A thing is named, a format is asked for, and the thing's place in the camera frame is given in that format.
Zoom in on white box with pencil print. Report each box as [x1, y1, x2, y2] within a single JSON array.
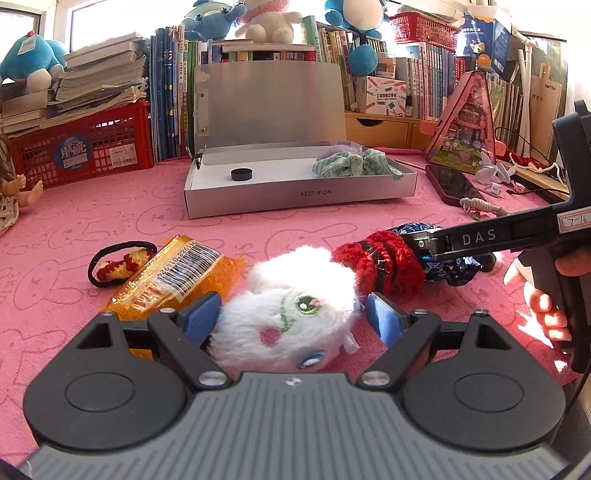
[[367, 76, 410, 117]]

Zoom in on blue and white plush toy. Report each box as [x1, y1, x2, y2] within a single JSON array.
[[324, 0, 392, 41]]

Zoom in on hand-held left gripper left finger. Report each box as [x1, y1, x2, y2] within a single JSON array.
[[69, 292, 233, 388]]

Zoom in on white plush cat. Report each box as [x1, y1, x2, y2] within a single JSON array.
[[208, 247, 364, 374]]

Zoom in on person's right hand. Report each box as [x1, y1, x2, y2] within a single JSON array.
[[503, 247, 591, 343]]

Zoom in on brown haired doll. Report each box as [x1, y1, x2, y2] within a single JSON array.
[[0, 134, 44, 237]]

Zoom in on blue floral pouch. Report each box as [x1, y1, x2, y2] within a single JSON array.
[[390, 222, 498, 285]]

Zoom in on black hair tie with crochet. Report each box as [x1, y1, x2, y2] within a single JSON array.
[[88, 241, 159, 289]]

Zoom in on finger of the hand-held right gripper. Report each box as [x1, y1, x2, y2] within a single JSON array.
[[412, 232, 498, 274]]

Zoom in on row of blue books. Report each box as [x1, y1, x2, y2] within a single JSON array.
[[149, 25, 197, 163]]

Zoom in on red plastic basket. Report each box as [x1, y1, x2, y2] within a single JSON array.
[[389, 11, 463, 48]]

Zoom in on dark blue cardboard box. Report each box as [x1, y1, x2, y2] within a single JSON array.
[[456, 13, 514, 82]]

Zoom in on pink triangular toy house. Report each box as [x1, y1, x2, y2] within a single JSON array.
[[424, 71, 499, 176]]

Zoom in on blue dinosaur plush toy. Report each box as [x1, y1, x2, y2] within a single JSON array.
[[180, 0, 249, 43]]

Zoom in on stack of books and papers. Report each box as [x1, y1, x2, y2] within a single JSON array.
[[0, 32, 151, 138]]

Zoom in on green checked cloth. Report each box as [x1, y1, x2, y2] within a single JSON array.
[[312, 148, 404, 180]]

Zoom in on red crochet piece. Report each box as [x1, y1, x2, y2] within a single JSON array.
[[332, 231, 426, 297]]

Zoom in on purple plush toy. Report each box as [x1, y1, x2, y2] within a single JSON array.
[[321, 144, 366, 160]]

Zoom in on pink bunny print towel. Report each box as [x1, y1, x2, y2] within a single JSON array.
[[0, 148, 591, 393]]

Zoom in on orange snack packet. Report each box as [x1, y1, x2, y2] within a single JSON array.
[[99, 234, 247, 360]]

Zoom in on white cable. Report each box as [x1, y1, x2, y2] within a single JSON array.
[[459, 197, 509, 219]]

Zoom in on white and pink plush toy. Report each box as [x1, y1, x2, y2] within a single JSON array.
[[235, 0, 304, 43]]

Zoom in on dark red smartphone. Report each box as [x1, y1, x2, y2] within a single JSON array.
[[425, 164, 488, 208]]

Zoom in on wooden board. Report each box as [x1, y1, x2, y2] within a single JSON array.
[[529, 64, 565, 154]]

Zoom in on white folded paper figure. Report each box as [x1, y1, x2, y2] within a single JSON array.
[[475, 162, 516, 186]]

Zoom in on blue round-headed plush toy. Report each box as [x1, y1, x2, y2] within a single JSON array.
[[0, 30, 68, 92]]

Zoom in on silver cardboard box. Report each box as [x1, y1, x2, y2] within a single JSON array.
[[184, 62, 419, 220]]

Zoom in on wooden drawer organizer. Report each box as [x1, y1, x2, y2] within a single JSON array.
[[344, 111, 445, 150]]

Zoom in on red plastic crate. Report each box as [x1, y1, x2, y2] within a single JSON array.
[[9, 99, 155, 191]]

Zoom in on row of upright books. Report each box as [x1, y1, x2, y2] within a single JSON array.
[[302, 16, 465, 121]]

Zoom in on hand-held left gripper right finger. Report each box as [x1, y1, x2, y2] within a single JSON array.
[[358, 292, 520, 388]]

